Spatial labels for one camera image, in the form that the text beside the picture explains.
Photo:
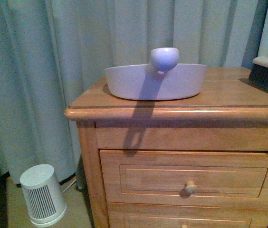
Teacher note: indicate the beige plastic dustpan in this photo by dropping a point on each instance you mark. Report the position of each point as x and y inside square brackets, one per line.
[164, 78]

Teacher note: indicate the upper wooden drawer knob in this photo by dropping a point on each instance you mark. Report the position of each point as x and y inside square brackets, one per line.
[190, 187]

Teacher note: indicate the wooden nightstand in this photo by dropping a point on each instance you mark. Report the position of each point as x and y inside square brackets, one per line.
[138, 156]

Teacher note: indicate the light grey curtain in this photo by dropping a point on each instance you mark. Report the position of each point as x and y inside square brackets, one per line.
[51, 51]

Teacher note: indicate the white cylindrical air purifier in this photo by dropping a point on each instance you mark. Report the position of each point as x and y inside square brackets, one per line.
[43, 195]

